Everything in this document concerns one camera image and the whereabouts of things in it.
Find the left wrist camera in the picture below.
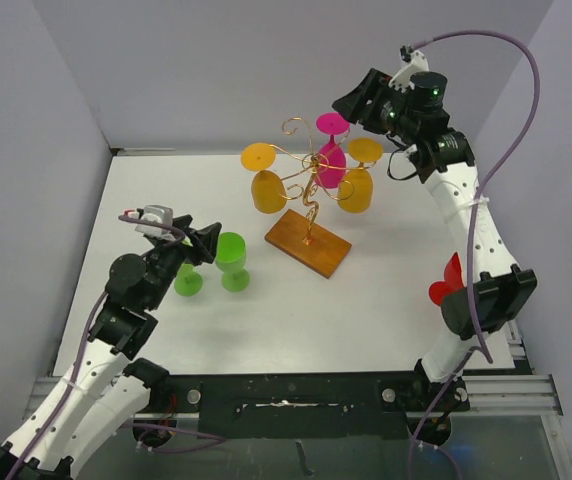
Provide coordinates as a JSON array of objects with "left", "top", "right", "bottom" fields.
[{"left": 120, "top": 205, "right": 173, "bottom": 239}]

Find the orange wine glass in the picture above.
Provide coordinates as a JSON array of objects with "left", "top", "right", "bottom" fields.
[
  {"left": 337, "top": 137, "right": 383, "bottom": 214},
  {"left": 240, "top": 143, "right": 287, "bottom": 214}
]

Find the wooden rack base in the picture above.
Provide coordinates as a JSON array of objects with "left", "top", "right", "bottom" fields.
[{"left": 264, "top": 209, "right": 352, "bottom": 279}]

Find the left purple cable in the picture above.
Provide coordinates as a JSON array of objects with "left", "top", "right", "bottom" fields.
[{"left": 3, "top": 212, "right": 227, "bottom": 480}]

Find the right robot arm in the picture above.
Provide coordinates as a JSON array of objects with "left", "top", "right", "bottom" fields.
[{"left": 332, "top": 69, "right": 537, "bottom": 409}]

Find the pink wine glass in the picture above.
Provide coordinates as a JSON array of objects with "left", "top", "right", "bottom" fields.
[{"left": 316, "top": 112, "right": 350, "bottom": 189}]

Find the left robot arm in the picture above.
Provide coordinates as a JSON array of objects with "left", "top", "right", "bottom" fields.
[{"left": 0, "top": 206, "right": 222, "bottom": 479}]

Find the aluminium frame rail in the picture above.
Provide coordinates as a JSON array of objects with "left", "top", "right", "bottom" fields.
[{"left": 448, "top": 148, "right": 565, "bottom": 416}]

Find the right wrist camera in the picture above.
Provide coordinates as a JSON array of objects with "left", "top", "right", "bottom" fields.
[{"left": 388, "top": 45, "right": 429, "bottom": 91}]

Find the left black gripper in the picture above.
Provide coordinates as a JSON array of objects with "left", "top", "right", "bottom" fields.
[{"left": 145, "top": 215, "right": 219, "bottom": 310}]

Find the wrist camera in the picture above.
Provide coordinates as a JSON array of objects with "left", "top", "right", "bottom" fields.
[
  {"left": 388, "top": 45, "right": 429, "bottom": 91},
  {"left": 120, "top": 205, "right": 173, "bottom": 239}
]

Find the gold wire glass rack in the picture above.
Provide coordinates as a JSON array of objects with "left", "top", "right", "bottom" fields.
[{"left": 273, "top": 117, "right": 357, "bottom": 224}]

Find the green wine glass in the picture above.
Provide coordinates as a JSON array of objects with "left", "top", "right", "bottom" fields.
[
  {"left": 174, "top": 261, "right": 203, "bottom": 297},
  {"left": 215, "top": 232, "right": 250, "bottom": 293}
]

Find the red wine glass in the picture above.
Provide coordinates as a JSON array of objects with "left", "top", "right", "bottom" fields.
[{"left": 428, "top": 252, "right": 464, "bottom": 306}]

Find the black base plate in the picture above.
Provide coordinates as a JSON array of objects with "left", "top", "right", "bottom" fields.
[{"left": 143, "top": 371, "right": 470, "bottom": 440}]

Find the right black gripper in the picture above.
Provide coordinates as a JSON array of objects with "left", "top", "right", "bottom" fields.
[{"left": 332, "top": 69, "right": 417, "bottom": 141}]

